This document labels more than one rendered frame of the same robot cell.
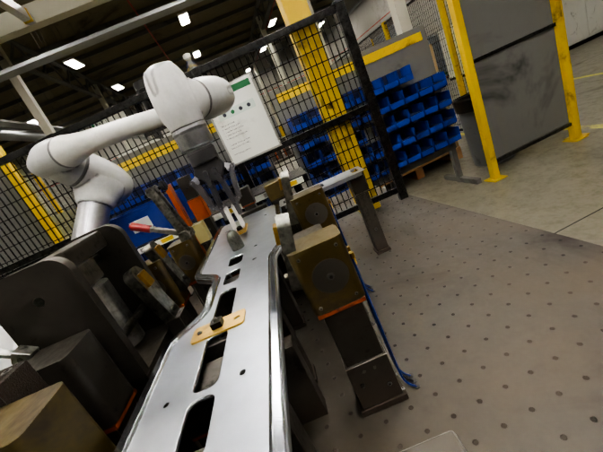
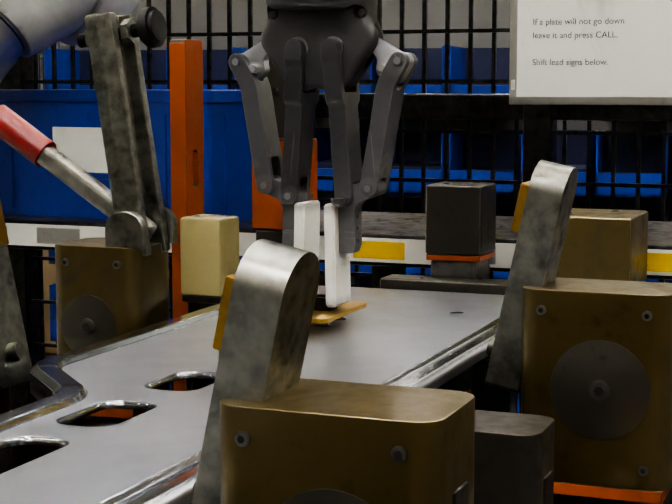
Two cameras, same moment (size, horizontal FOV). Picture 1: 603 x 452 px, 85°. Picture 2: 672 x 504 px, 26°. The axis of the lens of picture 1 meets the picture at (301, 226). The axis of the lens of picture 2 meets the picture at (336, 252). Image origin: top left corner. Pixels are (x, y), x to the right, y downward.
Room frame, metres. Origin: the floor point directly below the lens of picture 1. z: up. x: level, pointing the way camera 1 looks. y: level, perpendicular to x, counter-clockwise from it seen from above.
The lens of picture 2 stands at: (-0.03, -0.19, 1.16)
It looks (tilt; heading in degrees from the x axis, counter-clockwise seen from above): 7 degrees down; 20
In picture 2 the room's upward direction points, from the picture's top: straight up
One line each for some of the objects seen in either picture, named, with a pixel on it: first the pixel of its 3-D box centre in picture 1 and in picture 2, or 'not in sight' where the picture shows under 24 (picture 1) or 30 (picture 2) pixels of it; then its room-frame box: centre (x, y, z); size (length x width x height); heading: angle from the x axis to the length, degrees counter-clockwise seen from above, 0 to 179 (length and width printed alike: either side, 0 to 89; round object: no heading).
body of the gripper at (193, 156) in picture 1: (207, 164); (321, 21); (0.90, 0.16, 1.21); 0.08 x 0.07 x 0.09; 89
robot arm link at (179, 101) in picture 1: (176, 96); not in sight; (0.91, 0.15, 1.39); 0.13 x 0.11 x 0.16; 151
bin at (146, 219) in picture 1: (152, 219); (135, 151); (1.35, 0.54, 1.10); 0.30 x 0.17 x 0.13; 80
